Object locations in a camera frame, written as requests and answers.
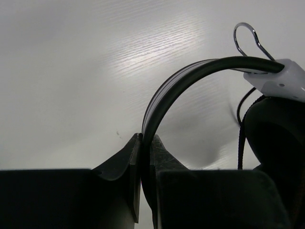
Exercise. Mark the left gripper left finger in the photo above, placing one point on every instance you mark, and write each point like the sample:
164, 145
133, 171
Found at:
119, 177

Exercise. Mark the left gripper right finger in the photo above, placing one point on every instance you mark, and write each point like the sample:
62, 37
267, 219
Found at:
173, 190

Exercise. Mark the black white headphones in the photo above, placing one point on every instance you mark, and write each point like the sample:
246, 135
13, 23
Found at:
251, 99

